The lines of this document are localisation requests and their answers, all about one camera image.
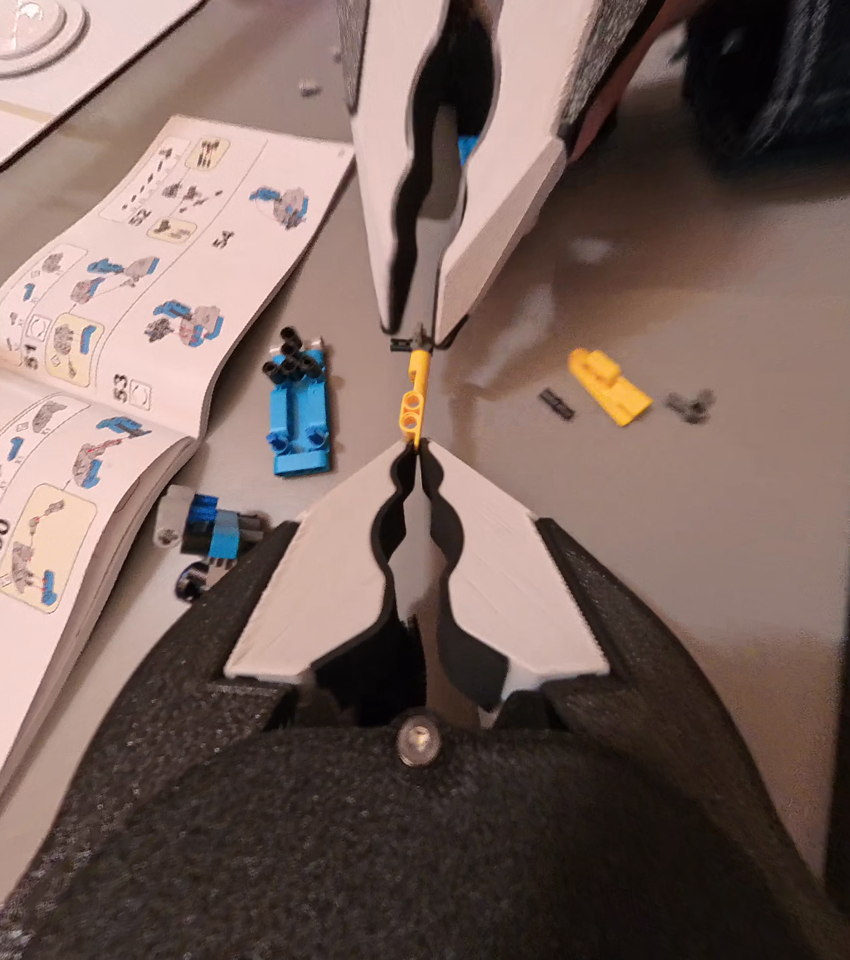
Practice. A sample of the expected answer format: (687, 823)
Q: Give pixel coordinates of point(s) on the dark grey connector piece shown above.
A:
(691, 405)

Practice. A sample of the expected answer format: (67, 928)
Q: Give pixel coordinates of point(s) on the small black pin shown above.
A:
(557, 403)

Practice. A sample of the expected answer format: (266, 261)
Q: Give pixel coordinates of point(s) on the open instruction booklet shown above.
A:
(94, 337)

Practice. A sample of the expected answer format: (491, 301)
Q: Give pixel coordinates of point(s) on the blue-yellow brick assembly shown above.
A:
(297, 420)

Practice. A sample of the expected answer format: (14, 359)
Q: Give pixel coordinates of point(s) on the white folding book stand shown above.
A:
(34, 75)

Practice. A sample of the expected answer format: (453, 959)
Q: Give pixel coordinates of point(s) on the grey and black connector pin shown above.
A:
(417, 341)

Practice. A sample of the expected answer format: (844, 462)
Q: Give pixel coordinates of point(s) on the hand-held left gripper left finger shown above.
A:
(312, 585)

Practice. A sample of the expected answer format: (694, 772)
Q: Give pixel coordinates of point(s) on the blue tracked toy assembly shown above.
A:
(207, 532)

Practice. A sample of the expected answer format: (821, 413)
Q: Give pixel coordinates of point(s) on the grey desk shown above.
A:
(620, 525)

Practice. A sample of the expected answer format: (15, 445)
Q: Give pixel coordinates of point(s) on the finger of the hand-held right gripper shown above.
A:
(515, 150)
(387, 112)

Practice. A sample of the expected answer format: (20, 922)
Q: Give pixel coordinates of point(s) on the yellow building piece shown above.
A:
(413, 397)
(609, 386)

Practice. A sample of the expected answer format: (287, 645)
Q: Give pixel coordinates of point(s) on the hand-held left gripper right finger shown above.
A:
(522, 585)

